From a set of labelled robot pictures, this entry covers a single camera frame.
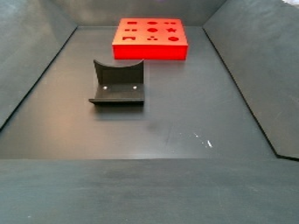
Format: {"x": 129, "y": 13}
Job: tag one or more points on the red shape sorter box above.
{"x": 150, "y": 39}

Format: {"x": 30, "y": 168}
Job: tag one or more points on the black curved holder bracket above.
{"x": 121, "y": 83}

